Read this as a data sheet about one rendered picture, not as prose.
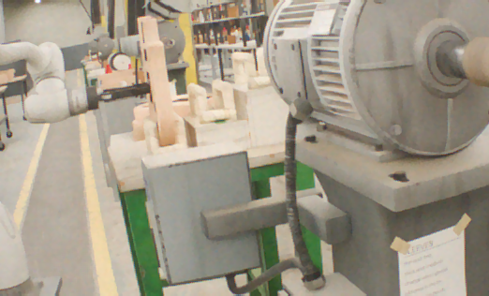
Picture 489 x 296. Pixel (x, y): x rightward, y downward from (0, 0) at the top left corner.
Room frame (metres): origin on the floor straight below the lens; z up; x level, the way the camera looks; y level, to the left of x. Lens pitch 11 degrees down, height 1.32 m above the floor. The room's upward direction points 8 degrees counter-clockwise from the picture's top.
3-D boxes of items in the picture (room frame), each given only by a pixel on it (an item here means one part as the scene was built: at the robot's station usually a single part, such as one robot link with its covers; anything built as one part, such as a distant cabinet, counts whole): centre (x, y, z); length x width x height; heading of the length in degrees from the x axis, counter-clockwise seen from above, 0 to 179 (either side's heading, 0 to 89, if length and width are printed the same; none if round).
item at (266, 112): (2.07, -0.07, 1.02); 0.27 x 0.15 x 0.17; 13
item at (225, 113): (1.95, 0.07, 1.04); 0.11 x 0.03 x 0.03; 103
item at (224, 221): (0.98, -0.02, 1.02); 0.19 x 0.04 x 0.04; 104
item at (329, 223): (0.91, -0.10, 1.02); 0.13 x 0.04 x 0.04; 14
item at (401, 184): (0.87, -0.23, 1.11); 0.36 x 0.24 x 0.04; 14
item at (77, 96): (1.96, 0.50, 1.15); 0.09 x 0.06 x 0.09; 12
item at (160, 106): (2.01, 0.24, 1.17); 0.35 x 0.04 x 0.40; 12
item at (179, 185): (0.96, 0.04, 0.99); 0.24 x 0.21 x 0.26; 14
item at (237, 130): (2.04, 0.08, 0.98); 0.27 x 0.16 x 0.09; 13
